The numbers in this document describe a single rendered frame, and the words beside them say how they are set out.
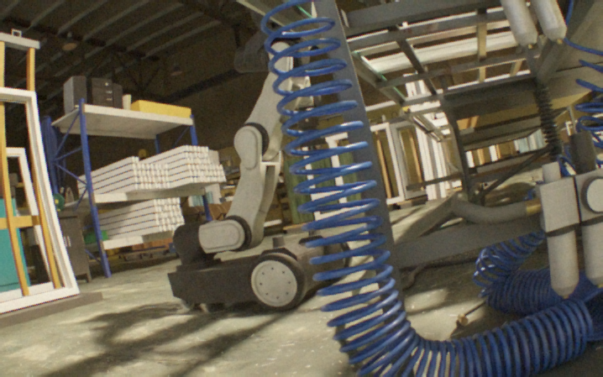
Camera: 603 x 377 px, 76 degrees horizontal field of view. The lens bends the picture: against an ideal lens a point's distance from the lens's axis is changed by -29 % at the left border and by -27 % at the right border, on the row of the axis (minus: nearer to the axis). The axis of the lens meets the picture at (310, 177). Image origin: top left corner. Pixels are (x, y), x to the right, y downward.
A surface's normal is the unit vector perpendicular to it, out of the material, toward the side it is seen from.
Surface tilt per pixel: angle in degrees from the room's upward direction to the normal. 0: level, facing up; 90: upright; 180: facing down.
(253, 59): 112
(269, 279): 90
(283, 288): 90
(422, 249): 90
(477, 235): 90
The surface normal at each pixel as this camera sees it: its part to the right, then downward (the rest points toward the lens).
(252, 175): -0.26, 0.43
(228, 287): -0.35, 0.02
